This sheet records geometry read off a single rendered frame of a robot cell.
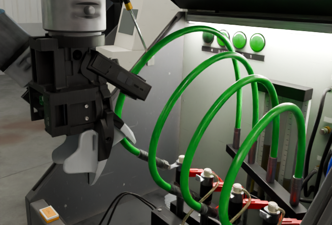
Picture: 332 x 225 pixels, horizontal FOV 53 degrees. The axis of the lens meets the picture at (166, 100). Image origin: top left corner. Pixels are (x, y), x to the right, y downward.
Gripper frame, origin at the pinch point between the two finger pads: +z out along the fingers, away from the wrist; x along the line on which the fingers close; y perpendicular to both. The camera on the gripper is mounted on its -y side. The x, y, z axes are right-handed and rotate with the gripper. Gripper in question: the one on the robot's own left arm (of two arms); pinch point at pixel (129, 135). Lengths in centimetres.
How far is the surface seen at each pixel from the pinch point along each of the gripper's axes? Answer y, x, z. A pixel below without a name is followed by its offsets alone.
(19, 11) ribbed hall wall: -141, -672, -77
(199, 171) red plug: -4.9, -3.9, 21.2
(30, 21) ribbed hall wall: -145, -685, -49
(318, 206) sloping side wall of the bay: -6.9, 26.8, 21.4
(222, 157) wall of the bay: -17.3, -23.8, 39.8
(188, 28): -24.3, 1.6, -4.8
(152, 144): -0.3, 8.0, 1.2
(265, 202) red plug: -5.8, 12.0, 27.2
